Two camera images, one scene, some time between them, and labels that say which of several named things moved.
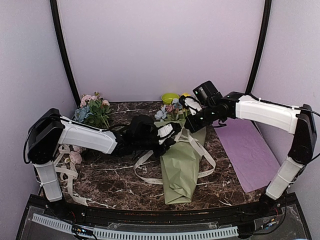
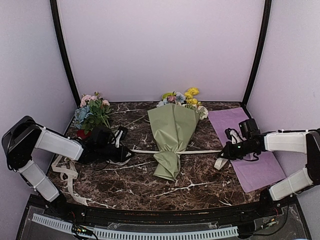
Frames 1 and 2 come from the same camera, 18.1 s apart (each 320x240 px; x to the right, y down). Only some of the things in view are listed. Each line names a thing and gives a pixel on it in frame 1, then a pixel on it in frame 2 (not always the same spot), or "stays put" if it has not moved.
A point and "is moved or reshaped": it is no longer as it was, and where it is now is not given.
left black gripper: (158, 153) -> (121, 156)
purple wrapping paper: (253, 159) stays put
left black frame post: (56, 17) stays put
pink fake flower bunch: (99, 119) stays put
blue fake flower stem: (162, 114) is moved or reshaped
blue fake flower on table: (82, 113) stays put
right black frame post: (262, 48) stays put
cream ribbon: (68, 174) stays put
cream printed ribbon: (184, 135) is moved or reshaped
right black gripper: (194, 126) -> (230, 154)
